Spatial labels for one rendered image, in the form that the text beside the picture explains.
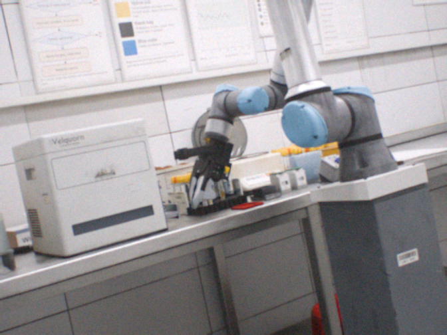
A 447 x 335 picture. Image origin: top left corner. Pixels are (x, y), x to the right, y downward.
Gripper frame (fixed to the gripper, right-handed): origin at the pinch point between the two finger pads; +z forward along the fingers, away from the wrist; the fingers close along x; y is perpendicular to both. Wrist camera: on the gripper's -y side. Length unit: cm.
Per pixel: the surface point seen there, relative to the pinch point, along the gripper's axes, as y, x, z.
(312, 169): 44, 7, -25
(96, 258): -26.1, -8.3, 21.6
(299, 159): 38.1, 7.6, -26.6
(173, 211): -5.9, -1.9, 4.2
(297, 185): 34.9, 1.7, -16.5
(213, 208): 9.3, 4.5, -1.3
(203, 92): 25, 59, -53
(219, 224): 4.7, -8.5, 4.6
